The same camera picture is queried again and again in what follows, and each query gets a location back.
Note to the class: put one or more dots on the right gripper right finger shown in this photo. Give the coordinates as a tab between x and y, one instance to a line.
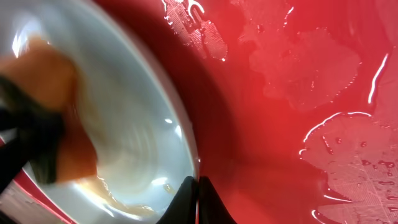
211	209

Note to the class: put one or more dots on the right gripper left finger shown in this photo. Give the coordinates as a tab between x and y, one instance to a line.
182	209

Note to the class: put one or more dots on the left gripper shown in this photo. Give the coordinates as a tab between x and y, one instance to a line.
38	132

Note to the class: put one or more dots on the orange green sponge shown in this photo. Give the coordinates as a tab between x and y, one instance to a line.
50	78

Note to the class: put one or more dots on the white plate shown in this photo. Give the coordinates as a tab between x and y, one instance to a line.
127	106

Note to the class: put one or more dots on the red plastic tray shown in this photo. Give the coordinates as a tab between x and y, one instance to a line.
292	104

